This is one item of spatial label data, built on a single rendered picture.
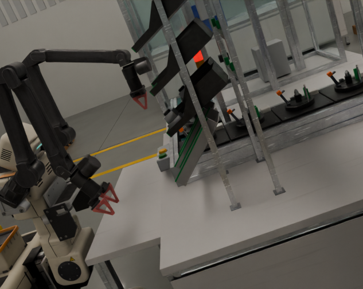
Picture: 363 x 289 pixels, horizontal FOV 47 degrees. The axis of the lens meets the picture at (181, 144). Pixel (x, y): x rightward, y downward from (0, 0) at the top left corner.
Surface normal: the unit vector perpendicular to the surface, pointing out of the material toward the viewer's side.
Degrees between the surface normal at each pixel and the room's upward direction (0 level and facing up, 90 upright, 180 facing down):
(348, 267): 90
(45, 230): 90
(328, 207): 0
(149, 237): 0
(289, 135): 90
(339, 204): 0
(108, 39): 90
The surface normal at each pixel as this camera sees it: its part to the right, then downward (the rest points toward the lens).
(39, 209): -0.04, 0.34
